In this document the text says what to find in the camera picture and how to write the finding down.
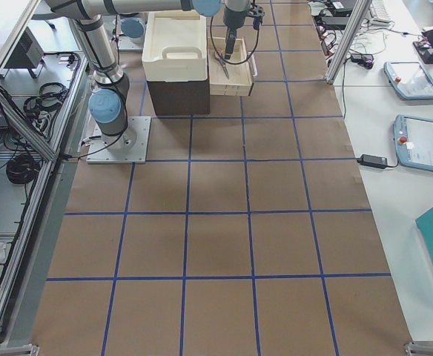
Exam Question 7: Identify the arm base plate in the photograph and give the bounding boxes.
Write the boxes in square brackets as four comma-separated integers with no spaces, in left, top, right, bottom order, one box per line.
[118,36,145,53]
[85,116,151,164]

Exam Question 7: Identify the lower teach pendant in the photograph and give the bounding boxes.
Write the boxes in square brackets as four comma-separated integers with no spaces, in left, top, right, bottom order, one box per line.
[393,114,433,172]

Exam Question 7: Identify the grey orange scissors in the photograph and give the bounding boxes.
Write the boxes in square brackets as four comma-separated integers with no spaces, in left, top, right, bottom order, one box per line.
[214,49,230,79]

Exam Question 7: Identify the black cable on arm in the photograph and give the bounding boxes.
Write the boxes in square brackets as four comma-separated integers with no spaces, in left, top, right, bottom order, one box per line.
[208,3,266,66]

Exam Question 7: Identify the aluminium frame post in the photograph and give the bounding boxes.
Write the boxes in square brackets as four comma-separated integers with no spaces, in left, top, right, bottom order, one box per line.
[325,0,371,85]

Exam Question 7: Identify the upper teach pendant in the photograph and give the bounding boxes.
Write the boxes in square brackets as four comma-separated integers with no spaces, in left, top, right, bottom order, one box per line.
[383,62,433,100]

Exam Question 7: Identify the grey metal box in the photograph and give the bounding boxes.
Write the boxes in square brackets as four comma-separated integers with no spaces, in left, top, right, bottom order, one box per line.
[4,27,44,79]

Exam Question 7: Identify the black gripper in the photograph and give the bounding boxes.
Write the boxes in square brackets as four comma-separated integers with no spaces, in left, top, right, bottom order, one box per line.
[223,7,248,60]

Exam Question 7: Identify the teach pendant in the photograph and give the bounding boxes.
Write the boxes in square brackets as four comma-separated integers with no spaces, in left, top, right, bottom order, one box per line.
[393,114,433,172]
[383,62,433,100]

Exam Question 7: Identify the wooden drawer with white handle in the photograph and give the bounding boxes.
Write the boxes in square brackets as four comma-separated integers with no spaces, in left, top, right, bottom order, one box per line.
[208,36,257,96]

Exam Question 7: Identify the black power adapter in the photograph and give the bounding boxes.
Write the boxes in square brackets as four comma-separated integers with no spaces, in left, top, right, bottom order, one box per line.
[357,154,389,169]

